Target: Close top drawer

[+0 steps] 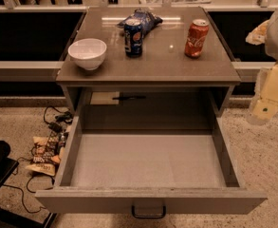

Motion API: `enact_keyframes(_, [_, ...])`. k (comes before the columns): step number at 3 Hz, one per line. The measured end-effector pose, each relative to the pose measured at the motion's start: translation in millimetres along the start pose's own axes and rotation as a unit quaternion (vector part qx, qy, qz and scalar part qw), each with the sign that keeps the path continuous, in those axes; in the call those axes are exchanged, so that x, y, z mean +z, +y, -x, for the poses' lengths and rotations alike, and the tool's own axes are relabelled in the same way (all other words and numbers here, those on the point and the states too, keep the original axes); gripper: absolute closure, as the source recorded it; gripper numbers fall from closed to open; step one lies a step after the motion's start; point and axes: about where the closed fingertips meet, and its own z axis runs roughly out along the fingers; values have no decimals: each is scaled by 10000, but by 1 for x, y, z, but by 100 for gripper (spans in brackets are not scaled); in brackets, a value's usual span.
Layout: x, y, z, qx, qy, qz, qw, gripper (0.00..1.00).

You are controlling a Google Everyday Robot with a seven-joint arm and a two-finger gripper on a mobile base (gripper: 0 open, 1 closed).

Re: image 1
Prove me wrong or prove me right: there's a black power cable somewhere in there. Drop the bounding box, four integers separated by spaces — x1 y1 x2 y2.
2 105 74 215

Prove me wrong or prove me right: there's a blue chip bag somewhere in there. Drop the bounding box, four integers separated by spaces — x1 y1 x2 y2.
117 9 163 37

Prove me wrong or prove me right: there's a red coca-cola can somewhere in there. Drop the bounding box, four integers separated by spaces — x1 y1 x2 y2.
184 19 209 58

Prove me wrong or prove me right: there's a black chair base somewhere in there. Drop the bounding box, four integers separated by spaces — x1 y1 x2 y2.
0 141 56 228

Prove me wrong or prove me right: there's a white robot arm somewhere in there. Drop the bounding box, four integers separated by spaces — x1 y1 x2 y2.
246 10 278 125

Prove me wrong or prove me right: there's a white bowl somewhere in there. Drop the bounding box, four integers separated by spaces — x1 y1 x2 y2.
68 38 107 70

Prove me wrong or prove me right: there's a blue pepsi can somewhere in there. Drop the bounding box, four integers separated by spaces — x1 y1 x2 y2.
124 18 142 57

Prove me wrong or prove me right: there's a grey top drawer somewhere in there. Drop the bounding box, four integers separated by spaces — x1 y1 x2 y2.
36 90 267 215

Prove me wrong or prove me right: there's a grey cabinet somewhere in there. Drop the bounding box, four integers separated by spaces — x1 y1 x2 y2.
56 7 240 109

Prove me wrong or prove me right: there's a snack bags pile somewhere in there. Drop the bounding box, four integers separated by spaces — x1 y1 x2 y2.
27 131 68 177

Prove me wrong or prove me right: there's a black pen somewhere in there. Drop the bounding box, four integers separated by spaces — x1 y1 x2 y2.
112 95 146 101

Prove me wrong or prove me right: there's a black drawer handle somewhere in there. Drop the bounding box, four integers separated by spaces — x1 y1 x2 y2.
131 205 167 219

